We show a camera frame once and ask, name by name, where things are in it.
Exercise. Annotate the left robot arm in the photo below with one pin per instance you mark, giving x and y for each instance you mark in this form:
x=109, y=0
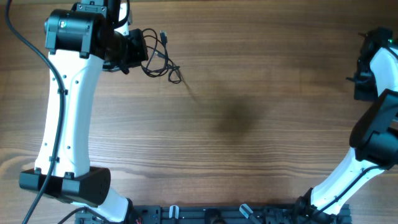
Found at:
x=91, y=37

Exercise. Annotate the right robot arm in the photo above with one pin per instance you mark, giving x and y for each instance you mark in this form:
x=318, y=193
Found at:
x=373, y=141

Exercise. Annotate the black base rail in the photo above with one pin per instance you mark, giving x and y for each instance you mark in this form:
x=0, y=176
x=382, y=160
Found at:
x=277, y=213

